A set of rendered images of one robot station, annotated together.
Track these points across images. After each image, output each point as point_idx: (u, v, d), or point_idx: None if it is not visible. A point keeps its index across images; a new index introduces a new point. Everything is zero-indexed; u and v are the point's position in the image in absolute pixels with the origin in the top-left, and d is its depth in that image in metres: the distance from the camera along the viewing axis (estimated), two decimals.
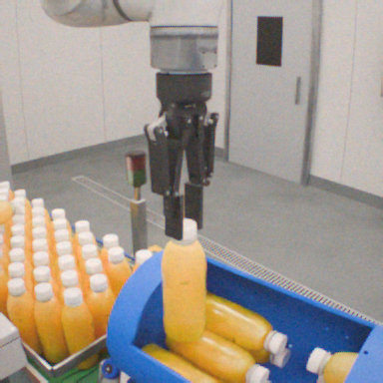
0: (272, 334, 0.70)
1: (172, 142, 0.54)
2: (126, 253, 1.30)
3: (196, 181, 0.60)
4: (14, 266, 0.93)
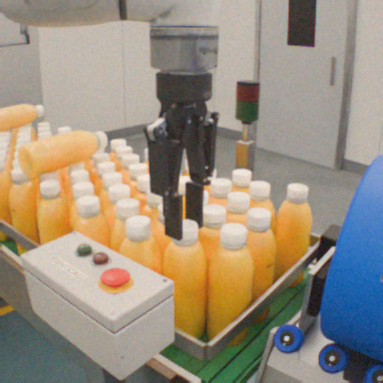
0: None
1: (172, 142, 0.54)
2: None
3: (197, 180, 0.60)
4: (126, 202, 0.68)
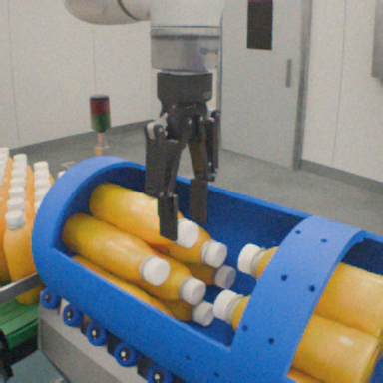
0: (209, 243, 0.65)
1: (170, 142, 0.54)
2: None
3: (202, 176, 0.61)
4: None
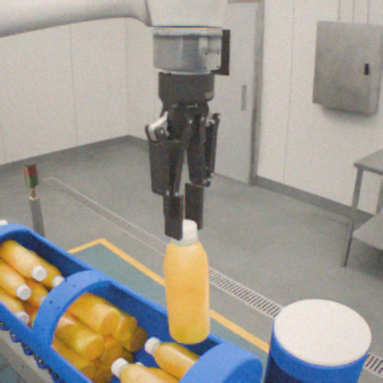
0: (56, 277, 1.14)
1: (173, 142, 0.54)
2: None
3: (197, 181, 0.60)
4: None
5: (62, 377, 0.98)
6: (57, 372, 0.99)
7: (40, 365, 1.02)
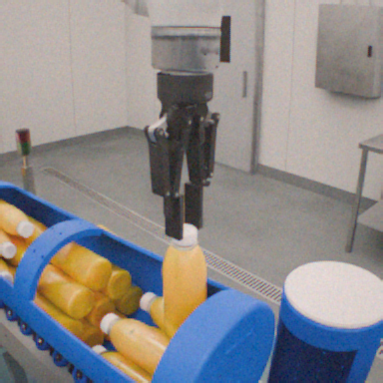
0: None
1: (173, 143, 0.54)
2: None
3: (196, 181, 0.60)
4: None
5: (47, 343, 0.88)
6: (41, 337, 0.89)
7: (23, 331, 0.93)
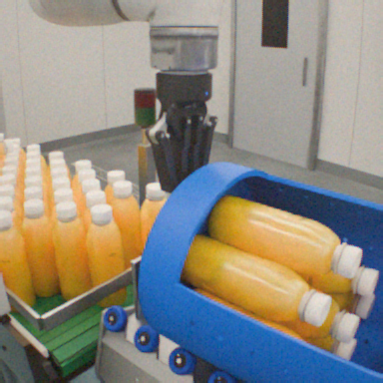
0: (362, 269, 0.51)
1: (192, 137, 0.57)
2: None
3: None
4: (1, 200, 0.78)
5: None
6: None
7: None
